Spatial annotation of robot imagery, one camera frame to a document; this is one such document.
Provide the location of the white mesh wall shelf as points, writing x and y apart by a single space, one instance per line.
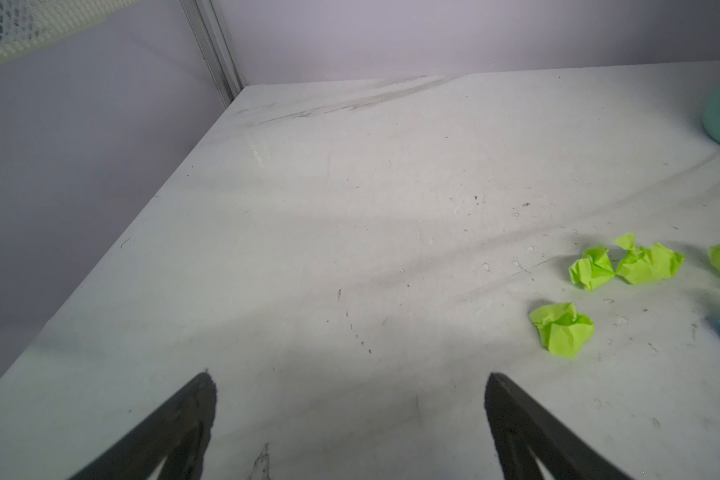
29 25

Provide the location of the aluminium frame post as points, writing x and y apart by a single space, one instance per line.
211 34

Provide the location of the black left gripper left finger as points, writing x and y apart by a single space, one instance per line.
170 442

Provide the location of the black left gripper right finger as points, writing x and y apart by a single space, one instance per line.
527 436

